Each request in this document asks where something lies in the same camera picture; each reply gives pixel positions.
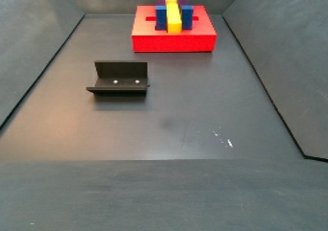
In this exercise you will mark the red base board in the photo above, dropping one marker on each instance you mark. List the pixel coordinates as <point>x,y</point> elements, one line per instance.
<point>151,41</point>

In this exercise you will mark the blue left block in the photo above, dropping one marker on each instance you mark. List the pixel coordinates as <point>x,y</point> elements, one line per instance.
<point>161,17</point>

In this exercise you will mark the blue block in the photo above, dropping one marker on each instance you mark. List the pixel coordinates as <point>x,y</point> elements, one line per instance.
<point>161,17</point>
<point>188,14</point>

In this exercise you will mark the blue right block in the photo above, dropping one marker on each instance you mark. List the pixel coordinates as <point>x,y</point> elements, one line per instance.
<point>188,14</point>

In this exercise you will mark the yellow block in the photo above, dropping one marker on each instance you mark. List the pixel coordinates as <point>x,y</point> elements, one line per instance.
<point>173,17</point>

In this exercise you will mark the black angle bracket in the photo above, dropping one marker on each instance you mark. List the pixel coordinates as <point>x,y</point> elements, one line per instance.
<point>121,77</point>

